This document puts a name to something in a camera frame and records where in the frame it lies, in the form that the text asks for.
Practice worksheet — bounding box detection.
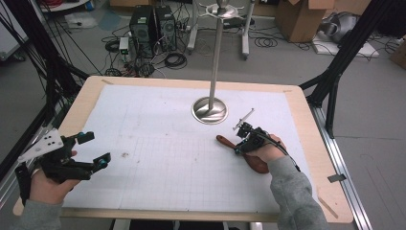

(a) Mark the steel utensil hanging stand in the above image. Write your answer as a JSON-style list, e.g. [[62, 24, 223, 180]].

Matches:
[[191, 0, 245, 126]]

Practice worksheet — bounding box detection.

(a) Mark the black frame strut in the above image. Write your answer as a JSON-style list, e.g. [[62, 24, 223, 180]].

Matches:
[[299, 0, 396, 139]]

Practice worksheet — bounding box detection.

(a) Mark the brown wooden spoon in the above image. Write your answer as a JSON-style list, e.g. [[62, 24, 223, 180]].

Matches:
[[215, 134, 271, 174]]

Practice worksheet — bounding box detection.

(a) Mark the black frame with cables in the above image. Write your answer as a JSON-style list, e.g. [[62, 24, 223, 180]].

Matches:
[[0, 0, 91, 180]]

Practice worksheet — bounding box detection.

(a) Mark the coiled black cable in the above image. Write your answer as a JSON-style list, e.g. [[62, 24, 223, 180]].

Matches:
[[254, 36, 279, 49], [164, 52, 189, 70]]

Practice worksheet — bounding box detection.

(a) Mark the black wrist strap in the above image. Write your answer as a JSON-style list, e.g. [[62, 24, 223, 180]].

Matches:
[[13, 162, 34, 206]]

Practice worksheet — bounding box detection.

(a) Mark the white stand leg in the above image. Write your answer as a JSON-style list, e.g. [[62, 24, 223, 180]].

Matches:
[[187, 0, 199, 55], [240, 0, 257, 60]]

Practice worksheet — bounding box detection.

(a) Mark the aluminium rail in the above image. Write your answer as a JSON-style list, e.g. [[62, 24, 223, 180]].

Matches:
[[308, 104, 373, 230]]

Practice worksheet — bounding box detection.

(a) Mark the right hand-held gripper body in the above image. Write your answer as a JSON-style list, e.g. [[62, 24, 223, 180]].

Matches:
[[232, 108, 273, 154]]

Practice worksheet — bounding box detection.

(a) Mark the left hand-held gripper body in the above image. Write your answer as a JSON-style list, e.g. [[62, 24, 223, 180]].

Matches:
[[17, 127, 96, 185]]

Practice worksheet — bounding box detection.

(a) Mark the open cardboard box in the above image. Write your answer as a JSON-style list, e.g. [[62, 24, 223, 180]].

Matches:
[[276, 0, 336, 43]]

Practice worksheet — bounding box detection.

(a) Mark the white grid paper mat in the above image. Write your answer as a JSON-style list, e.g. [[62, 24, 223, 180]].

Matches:
[[63, 84, 319, 214]]

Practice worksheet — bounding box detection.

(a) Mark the small white power box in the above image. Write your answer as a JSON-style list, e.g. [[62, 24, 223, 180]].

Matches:
[[118, 36, 130, 56]]

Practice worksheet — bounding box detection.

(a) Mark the clear plastic bag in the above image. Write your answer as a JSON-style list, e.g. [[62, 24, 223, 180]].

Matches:
[[65, 12, 99, 30]]

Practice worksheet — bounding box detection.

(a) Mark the black computer tower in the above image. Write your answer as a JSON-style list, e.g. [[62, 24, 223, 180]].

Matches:
[[128, 5, 157, 59], [155, 5, 177, 52]]

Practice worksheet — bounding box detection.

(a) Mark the white foam board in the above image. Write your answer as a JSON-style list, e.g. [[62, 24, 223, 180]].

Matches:
[[311, 34, 380, 59]]

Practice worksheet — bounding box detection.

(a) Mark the small metal bracket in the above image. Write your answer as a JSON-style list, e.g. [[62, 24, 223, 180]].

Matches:
[[327, 173, 348, 184]]

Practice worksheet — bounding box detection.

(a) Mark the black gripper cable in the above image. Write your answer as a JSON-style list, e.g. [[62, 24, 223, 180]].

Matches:
[[255, 131, 302, 173]]

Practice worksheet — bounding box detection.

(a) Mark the person's left hand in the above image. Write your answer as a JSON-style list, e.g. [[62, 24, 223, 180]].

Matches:
[[29, 149, 81, 205]]

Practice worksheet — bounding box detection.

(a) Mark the person's right hand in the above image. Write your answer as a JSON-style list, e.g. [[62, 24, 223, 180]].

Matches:
[[246, 133, 287, 164]]

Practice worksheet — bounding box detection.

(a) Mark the grey rounded appliance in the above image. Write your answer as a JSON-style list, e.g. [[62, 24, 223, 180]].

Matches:
[[319, 11, 360, 44]]

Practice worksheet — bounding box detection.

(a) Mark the brown cardboard box corner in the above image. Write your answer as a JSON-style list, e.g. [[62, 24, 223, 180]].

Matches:
[[389, 39, 406, 70]]

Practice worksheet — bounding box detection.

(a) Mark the tan tape strip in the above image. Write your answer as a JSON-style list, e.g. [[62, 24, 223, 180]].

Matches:
[[316, 187, 340, 220]]

